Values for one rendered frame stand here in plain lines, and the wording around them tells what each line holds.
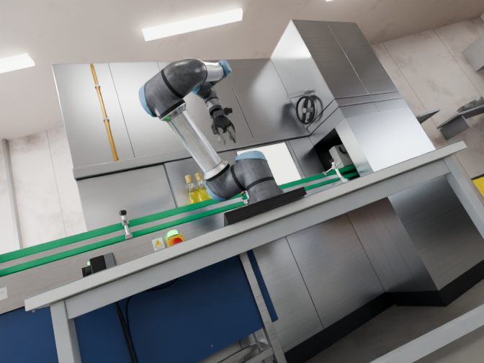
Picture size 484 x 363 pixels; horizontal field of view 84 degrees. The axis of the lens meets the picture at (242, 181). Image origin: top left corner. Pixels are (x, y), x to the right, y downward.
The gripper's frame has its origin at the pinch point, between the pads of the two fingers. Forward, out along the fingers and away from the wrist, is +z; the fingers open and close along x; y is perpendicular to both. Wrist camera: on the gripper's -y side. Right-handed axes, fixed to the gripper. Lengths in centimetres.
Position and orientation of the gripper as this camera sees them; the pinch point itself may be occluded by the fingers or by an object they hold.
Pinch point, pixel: (229, 140)
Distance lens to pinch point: 134.2
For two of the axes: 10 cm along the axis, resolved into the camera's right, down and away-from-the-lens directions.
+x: -8.8, 2.2, -4.3
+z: 3.5, 9.0, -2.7
